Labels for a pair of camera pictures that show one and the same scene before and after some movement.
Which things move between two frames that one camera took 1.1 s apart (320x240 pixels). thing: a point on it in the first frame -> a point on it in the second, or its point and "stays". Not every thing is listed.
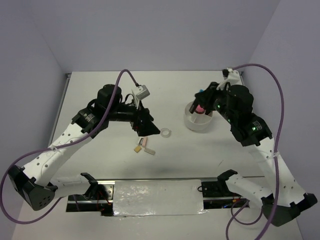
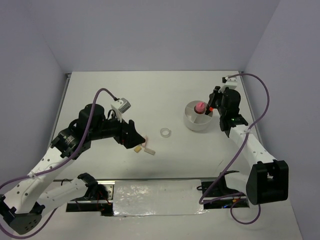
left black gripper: [142, 123] -> [127, 135]
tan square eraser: [137, 149] stays
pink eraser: [144, 141] stays
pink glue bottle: [199, 110] stays
